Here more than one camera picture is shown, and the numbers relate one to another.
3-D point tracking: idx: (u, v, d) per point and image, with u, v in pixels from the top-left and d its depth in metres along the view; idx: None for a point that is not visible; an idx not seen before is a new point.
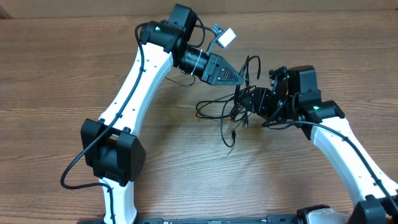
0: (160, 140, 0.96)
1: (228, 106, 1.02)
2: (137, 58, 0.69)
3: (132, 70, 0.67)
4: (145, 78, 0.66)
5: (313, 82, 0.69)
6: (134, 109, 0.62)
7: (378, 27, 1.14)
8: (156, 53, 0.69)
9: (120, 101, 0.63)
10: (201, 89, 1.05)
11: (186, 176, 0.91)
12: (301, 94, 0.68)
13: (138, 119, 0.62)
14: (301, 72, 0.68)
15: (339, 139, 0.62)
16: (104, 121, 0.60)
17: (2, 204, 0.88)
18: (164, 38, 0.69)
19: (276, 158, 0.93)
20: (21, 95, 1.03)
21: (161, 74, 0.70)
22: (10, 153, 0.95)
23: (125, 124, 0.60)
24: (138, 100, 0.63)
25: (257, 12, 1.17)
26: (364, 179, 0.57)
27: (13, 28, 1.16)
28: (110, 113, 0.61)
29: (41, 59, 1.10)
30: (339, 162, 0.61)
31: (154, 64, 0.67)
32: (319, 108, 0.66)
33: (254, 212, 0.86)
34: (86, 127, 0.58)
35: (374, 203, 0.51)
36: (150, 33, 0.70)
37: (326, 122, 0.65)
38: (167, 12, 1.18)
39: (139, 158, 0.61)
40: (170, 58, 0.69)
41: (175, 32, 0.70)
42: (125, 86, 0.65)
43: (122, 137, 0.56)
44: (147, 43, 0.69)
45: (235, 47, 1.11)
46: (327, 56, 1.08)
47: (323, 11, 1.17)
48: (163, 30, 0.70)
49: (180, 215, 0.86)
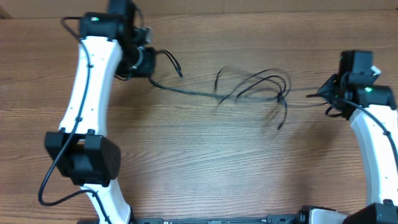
0: (161, 140, 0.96)
1: (232, 107, 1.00)
2: (81, 56, 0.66)
3: (79, 70, 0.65)
4: (96, 74, 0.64)
5: (368, 65, 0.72)
6: (92, 108, 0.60)
7: (377, 27, 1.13)
8: (100, 45, 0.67)
9: (74, 103, 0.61)
10: (204, 91, 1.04)
11: (185, 176, 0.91)
12: (353, 74, 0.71)
13: (100, 117, 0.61)
14: (358, 53, 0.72)
15: (380, 132, 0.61)
16: (64, 129, 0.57)
17: (2, 205, 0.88)
18: (104, 27, 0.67)
19: (276, 158, 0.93)
20: (22, 95, 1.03)
21: (113, 66, 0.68)
22: (10, 153, 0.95)
23: (87, 124, 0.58)
24: (94, 99, 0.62)
25: (257, 13, 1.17)
26: (389, 180, 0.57)
27: (13, 28, 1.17)
28: (68, 120, 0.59)
29: (41, 59, 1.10)
30: (369, 154, 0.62)
31: (101, 58, 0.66)
32: (371, 91, 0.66)
33: (254, 211, 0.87)
34: (48, 142, 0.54)
35: (390, 210, 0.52)
36: (88, 27, 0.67)
37: (374, 108, 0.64)
38: (166, 12, 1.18)
39: (113, 154, 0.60)
40: (115, 46, 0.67)
41: (114, 19, 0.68)
42: (76, 87, 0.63)
43: (87, 140, 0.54)
44: (87, 38, 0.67)
45: (235, 48, 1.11)
46: (328, 56, 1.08)
47: (322, 11, 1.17)
48: (101, 20, 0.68)
49: (180, 215, 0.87)
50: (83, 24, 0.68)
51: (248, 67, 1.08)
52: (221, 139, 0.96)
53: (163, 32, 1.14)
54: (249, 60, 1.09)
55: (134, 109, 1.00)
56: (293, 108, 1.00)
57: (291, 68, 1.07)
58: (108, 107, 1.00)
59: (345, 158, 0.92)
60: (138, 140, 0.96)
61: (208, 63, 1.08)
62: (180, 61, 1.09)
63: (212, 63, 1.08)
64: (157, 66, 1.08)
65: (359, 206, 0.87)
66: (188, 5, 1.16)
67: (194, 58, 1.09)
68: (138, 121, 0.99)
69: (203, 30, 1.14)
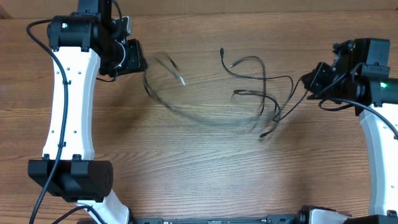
0: (161, 140, 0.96)
1: (231, 108, 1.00)
2: (56, 71, 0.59)
3: (55, 88, 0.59)
4: (74, 92, 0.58)
5: (383, 56, 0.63)
6: (75, 130, 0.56)
7: (377, 27, 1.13)
8: (74, 56, 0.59)
9: (56, 126, 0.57)
10: (205, 91, 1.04)
11: (185, 176, 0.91)
12: (366, 66, 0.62)
13: (86, 137, 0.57)
14: (373, 41, 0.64)
15: (390, 134, 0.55)
16: (48, 157, 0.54)
17: (2, 205, 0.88)
18: (76, 33, 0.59)
19: (276, 158, 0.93)
20: (21, 95, 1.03)
21: (93, 75, 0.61)
22: (10, 153, 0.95)
23: (71, 150, 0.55)
24: (76, 118, 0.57)
25: (257, 13, 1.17)
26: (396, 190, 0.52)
27: (13, 27, 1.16)
28: (50, 145, 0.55)
29: (41, 59, 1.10)
30: (376, 157, 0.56)
31: (77, 71, 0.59)
32: (386, 87, 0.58)
33: (254, 211, 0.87)
34: (32, 172, 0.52)
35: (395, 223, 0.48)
36: (59, 35, 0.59)
37: (386, 108, 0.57)
38: (166, 12, 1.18)
39: (102, 172, 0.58)
40: (92, 56, 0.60)
41: (86, 22, 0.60)
42: (56, 106, 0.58)
43: (74, 167, 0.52)
44: (60, 49, 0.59)
45: (235, 47, 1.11)
46: (328, 56, 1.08)
47: (322, 11, 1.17)
48: (72, 24, 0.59)
49: (180, 216, 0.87)
50: (52, 32, 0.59)
51: (249, 67, 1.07)
52: (221, 138, 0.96)
53: (163, 32, 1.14)
54: (249, 60, 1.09)
55: (134, 110, 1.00)
56: (293, 108, 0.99)
57: (291, 68, 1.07)
58: (108, 107, 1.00)
59: (345, 158, 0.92)
60: (138, 140, 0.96)
61: (208, 63, 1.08)
62: (180, 61, 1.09)
63: (213, 63, 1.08)
64: (157, 66, 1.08)
65: (358, 206, 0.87)
66: (188, 5, 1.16)
67: (194, 58, 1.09)
68: (139, 121, 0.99)
69: (203, 30, 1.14)
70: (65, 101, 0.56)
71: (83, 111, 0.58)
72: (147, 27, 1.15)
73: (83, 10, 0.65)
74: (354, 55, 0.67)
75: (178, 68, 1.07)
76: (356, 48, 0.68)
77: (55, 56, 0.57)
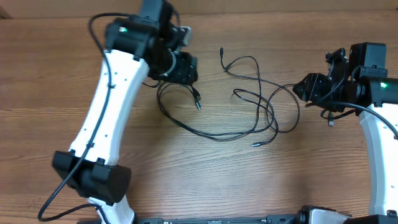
0: (161, 140, 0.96)
1: (230, 108, 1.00)
2: (103, 71, 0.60)
3: (99, 87, 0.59)
4: (115, 96, 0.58)
5: (381, 58, 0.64)
6: (106, 134, 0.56)
7: (377, 27, 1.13)
8: (125, 63, 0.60)
9: (89, 124, 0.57)
10: (204, 91, 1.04)
11: (185, 176, 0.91)
12: (365, 68, 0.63)
13: (114, 144, 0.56)
14: (370, 45, 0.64)
15: (390, 134, 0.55)
16: (74, 152, 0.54)
17: (2, 205, 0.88)
18: (133, 41, 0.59)
19: (276, 159, 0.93)
20: (22, 95, 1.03)
21: (136, 84, 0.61)
22: (10, 153, 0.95)
23: (98, 152, 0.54)
24: (110, 122, 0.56)
25: (257, 13, 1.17)
26: (396, 190, 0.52)
27: (14, 28, 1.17)
28: (79, 142, 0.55)
29: (41, 59, 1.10)
30: (377, 158, 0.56)
31: (124, 78, 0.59)
32: (386, 87, 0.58)
33: (254, 211, 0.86)
34: (56, 163, 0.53)
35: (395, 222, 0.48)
36: (115, 38, 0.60)
37: (387, 108, 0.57)
38: None
39: (121, 178, 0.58)
40: (141, 66, 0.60)
41: (144, 32, 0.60)
42: (94, 106, 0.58)
43: (96, 170, 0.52)
44: (112, 51, 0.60)
45: (235, 47, 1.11)
46: None
47: (322, 12, 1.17)
48: (130, 31, 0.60)
49: (180, 216, 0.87)
50: (111, 33, 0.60)
51: (249, 67, 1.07)
52: (221, 139, 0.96)
53: None
54: (249, 60, 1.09)
55: (134, 110, 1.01)
56: (293, 108, 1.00)
57: (290, 68, 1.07)
58: None
59: (345, 158, 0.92)
60: (138, 140, 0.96)
61: (208, 63, 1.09)
62: None
63: (212, 63, 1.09)
64: None
65: (358, 206, 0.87)
66: (188, 5, 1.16)
67: None
68: (140, 121, 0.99)
69: (203, 30, 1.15)
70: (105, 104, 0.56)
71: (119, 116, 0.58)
72: None
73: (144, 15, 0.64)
74: (352, 60, 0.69)
75: None
76: (354, 53, 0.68)
77: (106, 58, 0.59)
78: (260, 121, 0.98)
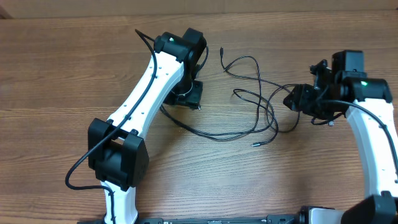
0: (161, 140, 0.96)
1: (230, 108, 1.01)
2: (150, 65, 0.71)
3: (143, 77, 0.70)
4: (157, 84, 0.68)
5: (359, 63, 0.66)
6: (143, 112, 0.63)
7: (377, 27, 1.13)
8: (168, 61, 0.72)
9: (130, 102, 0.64)
10: (204, 91, 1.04)
11: (186, 176, 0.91)
12: (346, 72, 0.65)
13: (147, 122, 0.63)
14: (349, 51, 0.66)
15: (376, 124, 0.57)
16: (112, 122, 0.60)
17: (2, 205, 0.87)
18: (176, 50, 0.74)
19: (276, 159, 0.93)
20: (22, 95, 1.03)
21: (171, 83, 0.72)
22: (10, 153, 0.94)
23: (134, 124, 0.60)
24: (147, 103, 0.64)
25: (257, 13, 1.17)
26: (387, 173, 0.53)
27: (14, 28, 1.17)
28: (119, 114, 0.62)
29: (41, 59, 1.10)
30: (365, 148, 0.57)
31: (165, 72, 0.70)
32: (367, 85, 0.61)
33: (254, 211, 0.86)
34: (93, 127, 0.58)
35: (390, 200, 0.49)
36: (165, 44, 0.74)
37: (369, 103, 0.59)
38: (167, 12, 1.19)
39: (143, 163, 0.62)
40: (180, 67, 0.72)
41: (188, 45, 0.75)
42: (136, 90, 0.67)
43: (128, 137, 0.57)
44: (160, 52, 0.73)
45: (235, 47, 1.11)
46: (328, 56, 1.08)
47: (322, 12, 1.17)
48: (177, 42, 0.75)
49: (180, 216, 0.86)
50: (160, 41, 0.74)
51: (249, 67, 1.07)
52: (221, 139, 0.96)
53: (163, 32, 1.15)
54: (249, 60, 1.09)
55: None
56: None
57: (290, 68, 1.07)
58: (107, 107, 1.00)
59: (345, 159, 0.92)
60: None
61: (209, 63, 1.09)
62: None
63: (213, 63, 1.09)
64: None
65: None
66: (188, 5, 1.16)
67: None
68: None
69: (203, 30, 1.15)
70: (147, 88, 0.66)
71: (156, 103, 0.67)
72: (147, 27, 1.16)
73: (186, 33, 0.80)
74: (334, 66, 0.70)
75: None
76: (334, 61, 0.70)
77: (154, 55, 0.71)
78: (260, 121, 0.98)
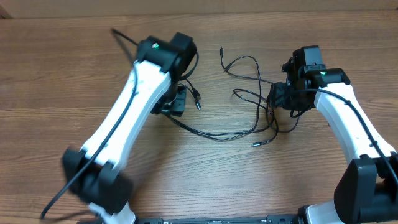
0: (160, 140, 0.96)
1: (230, 108, 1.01)
2: (130, 79, 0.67)
3: (123, 93, 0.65)
4: (137, 101, 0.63)
5: (318, 57, 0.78)
6: (121, 136, 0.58)
7: (377, 27, 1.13)
8: (151, 74, 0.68)
9: (107, 126, 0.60)
10: (204, 91, 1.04)
11: (185, 176, 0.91)
12: (307, 67, 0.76)
13: (127, 145, 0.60)
14: (306, 48, 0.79)
15: (341, 103, 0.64)
16: (86, 152, 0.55)
17: (2, 204, 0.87)
18: (161, 58, 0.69)
19: (277, 158, 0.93)
20: (22, 95, 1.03)
21: (155, 97, 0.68)
22: (10, 153, 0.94)
23: (111, 152, 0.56)
24: (127, 125, 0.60)
25: (257, 13, 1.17)
26: (360, 140, 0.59)
27: (14, 28, 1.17)
28: (94, 142, 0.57)
29: (41, 59, 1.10)
30: (339, 126, 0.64)
31: (147, 87, 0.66)
32: (326, 73, 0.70)
33: (254, 211, 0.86)
34: (66, 160, 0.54)
35: (368, 162, 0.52)
36: (147, 52, 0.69)
37: (331, 87, 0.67)
38: (167, 12, 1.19)
39: (125, 190, 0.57)
40: (165, 79, 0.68)
41: (173, 51, 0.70)
42: (114, 109, 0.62)
43: (103, 172, 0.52)
44: (142, 63, 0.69)
45: (235, 47, 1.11)
46: (327, 56, 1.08)
47: (322, 12, 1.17)
48: (161, 50, 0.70)
49: (180, 216, 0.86)
50: (142, 49, 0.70)
51: (248, 67, 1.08)
52: (221, 139, 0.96)
53: (163, 32, 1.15)
54: (249, 60, 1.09)
55: None
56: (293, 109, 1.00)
57: None
58: (107, 107, 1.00)
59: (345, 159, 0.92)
60: (138, 140, 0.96)
61: (209, 63, 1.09)
62: None
63: (213, 63, 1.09)
64: None
65: None
66: (188, 5, 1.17)
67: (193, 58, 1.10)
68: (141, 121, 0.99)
69: (203, 30, 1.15)
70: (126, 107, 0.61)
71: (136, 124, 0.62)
72: (147, 27, 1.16)
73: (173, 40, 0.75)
74: (297, 64, 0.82)
75: None
76: (296, 59, 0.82)
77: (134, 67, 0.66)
78: (260, 121, 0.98)
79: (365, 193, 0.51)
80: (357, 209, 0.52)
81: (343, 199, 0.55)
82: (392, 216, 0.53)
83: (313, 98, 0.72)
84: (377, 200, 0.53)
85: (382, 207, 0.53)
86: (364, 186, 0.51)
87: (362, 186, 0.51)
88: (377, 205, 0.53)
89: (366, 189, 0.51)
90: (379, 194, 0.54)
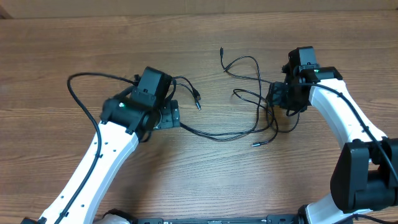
0: (161, 140, 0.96)
1: (230, 108, 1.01)
2: (94, 140, 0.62)
3: (86, 155, 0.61)
4: (99, 167, 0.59)
5: (313, 58, 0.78)
6: (83, 205, 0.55)
7: (377, 27, 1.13)
8: (117, 134, 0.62)
9: (67, 193, 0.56)
10: (204, 91, 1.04)
11: (185, 176, 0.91)
12: (301, 66, 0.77)
13: (87, 216, 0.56)
14: (301, 49, 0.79)
15: (334, 96, 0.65)
16: (45, 221, 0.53)
17: (2, 205, 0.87)
18: (129, 117, 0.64)
19: (277, 158, 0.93)
20: (22, 95, 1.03)
21: (122, 157, 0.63)
22: (10, 153, 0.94)
23: (71, 223, 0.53)
24: (88, 193, 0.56)
25: (257, 13, 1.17)
26: (353, 127, 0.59)
27: (13, 28, 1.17)
28: (53, 210, 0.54)
29: (41, 60, 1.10)
30: (333, 117, 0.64)
31: (113, 148, 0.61)
32: (318, 71, 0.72)
33: (254, 211, 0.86)
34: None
35: (361, 144, 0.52)
36: (113, 111, 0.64)
37: (324, 83, 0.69)
38: (166, 13, 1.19)
39: None
40: (132, 139, 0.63)
41: (140, 109, 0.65)
42: (75, 175, 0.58)
43: None
44: (107, 122, 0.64)
45: (235, 47, 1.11)
46: (327, 56, 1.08)
47: (322, 12, 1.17)
48: (129, 107, 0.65)
49: (180, 216, 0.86)
50: (108, 106, 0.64)
51: (248, 67, 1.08)
52: (221, 139, 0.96)
53: (163, 32, 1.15)
54: (248, 60, 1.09)
55: None
56: None
57: None
58: None
59: None
60: None
61: (209, 63, 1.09)
62: (179, 61, 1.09)
63: (212, 63, 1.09)
64: (157, 66, 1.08)
65: None
66: (188, 5, 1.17)
67: (193, 58, 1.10)
68: None
69: (203, 30, 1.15)
70: (88, 173, 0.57)
71: (99, 189, 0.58)
72: (147, 28, 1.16)
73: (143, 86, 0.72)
74: (291, 64, 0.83)
75: (178, 68, 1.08)
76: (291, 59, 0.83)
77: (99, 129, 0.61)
78: (260, 121, 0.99)
79: (360, 177, 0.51)
80: (353, 193, 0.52)
81: (339, 187, 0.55)
82: (385, 203, 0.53)
83: (308, 95, 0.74)
84: (372, 187, 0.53)
85: (377, 193, 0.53)
86: (359, 170, 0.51)
87: (356, 168, 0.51)
88: (372, 191, 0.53)
89: (360, 172, 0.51)
90: (373, 181, 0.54)
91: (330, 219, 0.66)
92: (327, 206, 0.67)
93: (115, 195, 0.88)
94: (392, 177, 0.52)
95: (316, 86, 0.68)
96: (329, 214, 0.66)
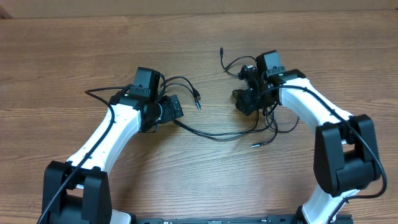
0: (161, 140, 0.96)
1: (230, 108, 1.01)
2: (107, 115, 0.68)
3: (102, 124, 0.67)
4: (115, 130, 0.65)
5: (277, 61, 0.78)
6: (104, 152, 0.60)
7: (377, 27, 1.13)
8: (126, 110, 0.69)
9: (89, 145, 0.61)
10: (204, 91, 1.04)
11: (186, 176, 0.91)
12: (268, 71, 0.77)
13: (107, 163, 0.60)
14: (266, 55, 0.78)
15: (300, 91, 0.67)
16: (71, 163, 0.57)
17: (2, 205, 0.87)
18: (132, 102, 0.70)
19: (276, 160, 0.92)
20: (22, 95, 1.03)
21: (129, 130, 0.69)
22: (10, 153, 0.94)
23: (94, 163, 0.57)
24: (107, 145, 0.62)
25: (257, 13, 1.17)
26: (321, 113, 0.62)
27: (13, 28, 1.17)
28: (78, 155, 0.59)
29: (41, 59, 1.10)
30: (303, 109, 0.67)
31: (124, 117, 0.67)
32: (283, 74, 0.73)
33: (254, 211, 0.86)
34: (50, 172, 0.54)
35: (331, 126, 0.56)
36: (120, 99, 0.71)
37: (290, 83, 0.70)
38: (166, 13, 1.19)
39: (107, 211, 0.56)
40: (137, 116, 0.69)
41: (140, 99, 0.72)
42: (94, 134, 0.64)
43: (88, 177, 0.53)
44: (117, 104, 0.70)
45: (235, 47, 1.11)
46: (328, 56, 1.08)
47: (322, 12, 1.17)
48: (130, 97, 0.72)
49: (180, 216, 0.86)
50: (115, 98, 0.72)
51: None
52: (221, 139, 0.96)
53: (163, 32, 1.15)
54: (248, 60, 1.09)
55: None
56: None
57: (290, 68, 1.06)
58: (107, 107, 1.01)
59: None
60: (138, 140, 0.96)
61: (208, 63, 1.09)
62: (179, 61, 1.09)
63: (212, 63, 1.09)
64: (157, 66, 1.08)
65: (358, 205, 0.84)
66: (188, 5, 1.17)
67: (193, 58, 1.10)
68: None
69: (202, 30, 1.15)
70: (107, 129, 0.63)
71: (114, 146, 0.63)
72: (147, 28, 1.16)
73: (138, 83, 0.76)
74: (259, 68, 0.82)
75: (178, 68, 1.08)
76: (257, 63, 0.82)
77: (111, 106, 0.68)
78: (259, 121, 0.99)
79: (337, 155, 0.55)
80: (334, 174, 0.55)
81: (323, 172, 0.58)
82: (366, 178, 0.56)
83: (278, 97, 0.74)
84: (351, 165, 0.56)
85: (356, 172, 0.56)
86: (333, 149, 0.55)
87: (331, 149, 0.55)
88: (351, 171, 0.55)
89: (336, 148, 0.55)
90: (351, 160, 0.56)
91: (324, 210, 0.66)
92: (318, 198, 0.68)
93: (115, 196, 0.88)
94: (366, 152, 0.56)
95: (283, 88, 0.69)
96: (322, 206, 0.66)
